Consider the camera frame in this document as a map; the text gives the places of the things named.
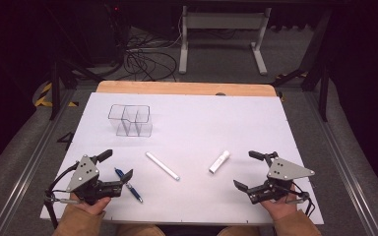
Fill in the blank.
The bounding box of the blue pen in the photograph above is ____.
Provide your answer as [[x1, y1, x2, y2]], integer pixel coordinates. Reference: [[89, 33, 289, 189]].
[[113, 167, 144, 204]]

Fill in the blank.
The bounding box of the person's right hand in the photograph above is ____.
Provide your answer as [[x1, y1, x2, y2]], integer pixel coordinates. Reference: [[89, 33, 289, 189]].
[[259, 187, 305, 222]]

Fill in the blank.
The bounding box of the white metal stand frame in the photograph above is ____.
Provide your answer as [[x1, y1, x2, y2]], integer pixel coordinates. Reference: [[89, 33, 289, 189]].
[[178, 5, 273, 77]]

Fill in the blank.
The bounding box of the hand-held gripper cable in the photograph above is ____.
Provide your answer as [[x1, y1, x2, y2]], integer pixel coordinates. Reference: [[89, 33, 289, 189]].
[[43, 161, 82, 230], [288, 182, 317, 218]]

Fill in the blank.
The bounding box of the black metal stand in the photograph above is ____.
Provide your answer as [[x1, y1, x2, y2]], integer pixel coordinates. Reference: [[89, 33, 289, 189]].
[[47, 48, 106, 122], [270, 9, 334, 123]]

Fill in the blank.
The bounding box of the short white marker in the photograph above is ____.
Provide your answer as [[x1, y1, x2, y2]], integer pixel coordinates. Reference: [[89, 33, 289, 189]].
[[208, 149, 231, 175]]

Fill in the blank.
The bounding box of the long white pen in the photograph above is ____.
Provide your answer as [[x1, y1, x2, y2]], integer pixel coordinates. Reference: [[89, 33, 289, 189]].
[[145, 150, 181, 182]]

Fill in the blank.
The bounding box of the person's left hand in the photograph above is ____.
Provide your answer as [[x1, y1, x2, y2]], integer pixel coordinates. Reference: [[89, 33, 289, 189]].
[[70, 193, 112, 216]]

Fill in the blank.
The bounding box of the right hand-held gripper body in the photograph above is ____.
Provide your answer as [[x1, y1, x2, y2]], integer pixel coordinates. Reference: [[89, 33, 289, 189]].
[[247, 150, 316, 206]]

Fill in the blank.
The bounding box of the tangle of black cables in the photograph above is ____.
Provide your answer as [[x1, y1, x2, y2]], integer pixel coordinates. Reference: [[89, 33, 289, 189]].
[[122, 28, 182, 83]]

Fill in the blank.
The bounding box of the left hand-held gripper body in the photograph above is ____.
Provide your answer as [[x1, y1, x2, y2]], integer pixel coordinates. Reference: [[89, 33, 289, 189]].
[[66, 154, 124, 207]]

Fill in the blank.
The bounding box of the right hand-held gripper cable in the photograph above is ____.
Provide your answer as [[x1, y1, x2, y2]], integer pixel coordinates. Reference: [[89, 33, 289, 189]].
[[288, 182, 317, 218]]

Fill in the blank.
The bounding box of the aluminium floor rail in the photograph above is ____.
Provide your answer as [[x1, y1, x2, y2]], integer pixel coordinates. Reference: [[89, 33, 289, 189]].
[[0, 89, 80, 236], [303, 91, 378, 236]]

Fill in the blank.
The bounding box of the left hand-held gripper cable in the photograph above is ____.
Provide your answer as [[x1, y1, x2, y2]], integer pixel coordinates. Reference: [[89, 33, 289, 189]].
[[43, 161, 82, 230]]

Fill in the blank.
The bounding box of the person's left leg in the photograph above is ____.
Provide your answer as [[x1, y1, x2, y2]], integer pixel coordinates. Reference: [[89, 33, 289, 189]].
[[116, 223, 166, 236]]

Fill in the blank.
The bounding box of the clear acrylic organizer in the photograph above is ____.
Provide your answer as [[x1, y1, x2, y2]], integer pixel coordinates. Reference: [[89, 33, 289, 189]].
[[107, 103, 154, 139]]

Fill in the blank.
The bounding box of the yellow black hazard tape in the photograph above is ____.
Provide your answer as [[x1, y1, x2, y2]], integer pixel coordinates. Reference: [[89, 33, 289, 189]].
[[33, 82, 80, 108]]

